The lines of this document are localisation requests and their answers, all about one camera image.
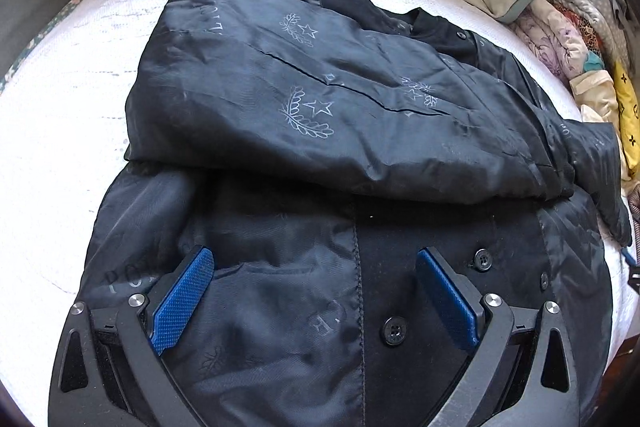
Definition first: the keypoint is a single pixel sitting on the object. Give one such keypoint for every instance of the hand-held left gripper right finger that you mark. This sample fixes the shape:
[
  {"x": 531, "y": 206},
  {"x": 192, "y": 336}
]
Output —
[{"x": 447, "y": 297}]

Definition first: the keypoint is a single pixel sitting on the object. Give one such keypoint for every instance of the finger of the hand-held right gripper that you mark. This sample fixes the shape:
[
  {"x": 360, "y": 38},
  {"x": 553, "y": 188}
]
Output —
[{"x": 633, "y": 279}]

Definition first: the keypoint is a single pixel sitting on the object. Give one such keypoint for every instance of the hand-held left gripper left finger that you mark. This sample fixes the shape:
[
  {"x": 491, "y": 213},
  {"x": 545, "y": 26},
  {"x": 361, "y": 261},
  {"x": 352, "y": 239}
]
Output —
[{"x": 182, "y": 297}]

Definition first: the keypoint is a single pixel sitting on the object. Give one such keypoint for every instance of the black padded jacket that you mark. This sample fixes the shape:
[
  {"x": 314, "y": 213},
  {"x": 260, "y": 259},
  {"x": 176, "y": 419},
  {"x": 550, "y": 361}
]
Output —
[{"x": 300, "y": 107}]

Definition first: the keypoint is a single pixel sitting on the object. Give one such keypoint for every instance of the pile of colourful clothes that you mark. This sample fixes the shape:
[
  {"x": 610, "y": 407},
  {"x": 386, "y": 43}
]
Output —
[{"x": 565, "y": 32}]

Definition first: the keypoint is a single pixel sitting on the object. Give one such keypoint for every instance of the white quilted bed cover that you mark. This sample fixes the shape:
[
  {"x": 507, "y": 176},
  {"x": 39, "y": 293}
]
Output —
[{"x": 75, "y": 132}]

